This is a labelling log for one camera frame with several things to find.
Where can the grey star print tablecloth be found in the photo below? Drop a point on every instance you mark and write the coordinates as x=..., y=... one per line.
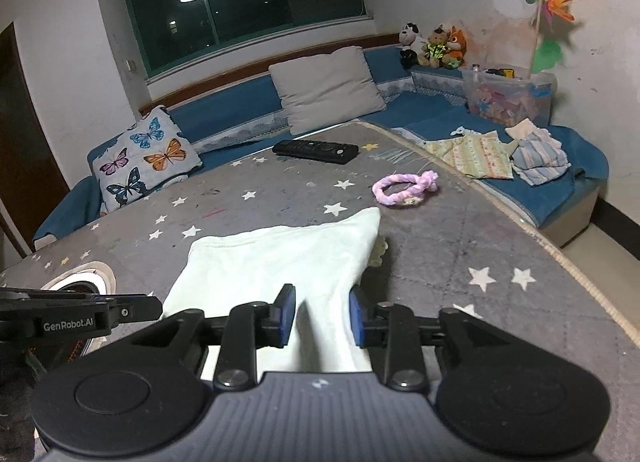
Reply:
x=450, y=242

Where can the grey pillow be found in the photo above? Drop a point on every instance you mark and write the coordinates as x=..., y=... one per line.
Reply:
x=325, y=87

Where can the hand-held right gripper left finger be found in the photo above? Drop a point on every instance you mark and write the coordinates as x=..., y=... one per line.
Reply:
x=287, y=314

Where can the orange fox plush toy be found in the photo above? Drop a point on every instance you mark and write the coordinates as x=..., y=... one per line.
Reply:
x=456, y=42

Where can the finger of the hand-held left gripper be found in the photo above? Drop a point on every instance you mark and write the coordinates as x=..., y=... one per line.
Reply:
x=140, y=309

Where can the blue sofa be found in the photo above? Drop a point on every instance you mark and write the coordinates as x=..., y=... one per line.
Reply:
x=240, y=102

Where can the clear bottle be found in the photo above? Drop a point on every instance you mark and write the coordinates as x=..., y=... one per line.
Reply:
x=476, y=73

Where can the beige folded cloth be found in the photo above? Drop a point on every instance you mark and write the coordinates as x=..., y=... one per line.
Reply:
x=522, y=129

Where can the pale green shirt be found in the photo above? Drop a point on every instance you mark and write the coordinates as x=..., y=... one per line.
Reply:
x=275, y=257

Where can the yellow black tool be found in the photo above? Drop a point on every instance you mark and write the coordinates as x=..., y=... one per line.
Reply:
x=501, y=73

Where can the clear plastic storage box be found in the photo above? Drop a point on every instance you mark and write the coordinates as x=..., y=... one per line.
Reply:
x=505, y=102

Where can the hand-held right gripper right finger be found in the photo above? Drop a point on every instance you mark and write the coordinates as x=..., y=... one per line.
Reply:
x=356, y=317

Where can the blue striped folded cloth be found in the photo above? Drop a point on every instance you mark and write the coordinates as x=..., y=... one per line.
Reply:
x=537, y=157

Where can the black remote control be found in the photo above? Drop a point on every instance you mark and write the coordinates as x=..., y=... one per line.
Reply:
x=310, y=149

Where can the brown bear plush toy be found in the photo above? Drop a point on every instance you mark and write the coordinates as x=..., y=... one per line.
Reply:
x=436, y=49

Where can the dark window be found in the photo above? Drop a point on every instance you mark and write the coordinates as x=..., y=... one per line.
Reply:
x=240, y=7

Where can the butterfly print pillow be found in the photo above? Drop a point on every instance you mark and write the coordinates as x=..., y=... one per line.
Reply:
x=145, y=157

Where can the dark wooden door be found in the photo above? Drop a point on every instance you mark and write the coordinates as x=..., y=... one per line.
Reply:
x=25, y=142

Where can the patterned yellow folded cloth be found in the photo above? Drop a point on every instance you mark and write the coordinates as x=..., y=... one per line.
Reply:
x=475, y=154

